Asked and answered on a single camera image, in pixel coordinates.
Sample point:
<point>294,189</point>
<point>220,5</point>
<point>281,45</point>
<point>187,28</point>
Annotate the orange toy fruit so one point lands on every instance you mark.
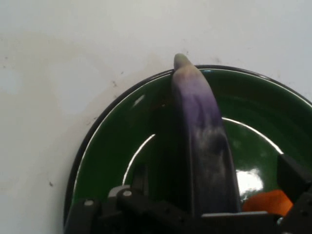
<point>265,202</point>

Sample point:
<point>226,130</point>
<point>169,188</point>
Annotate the purple toy eggplant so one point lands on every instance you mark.
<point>202,122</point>

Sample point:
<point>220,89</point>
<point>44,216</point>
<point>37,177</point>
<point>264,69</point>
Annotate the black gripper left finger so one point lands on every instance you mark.
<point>140,180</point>

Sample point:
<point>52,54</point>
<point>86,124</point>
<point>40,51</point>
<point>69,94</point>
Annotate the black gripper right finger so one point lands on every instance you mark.
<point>292,178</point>

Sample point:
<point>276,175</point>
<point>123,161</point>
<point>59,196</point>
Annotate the green enamel plate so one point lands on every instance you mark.
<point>117,136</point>

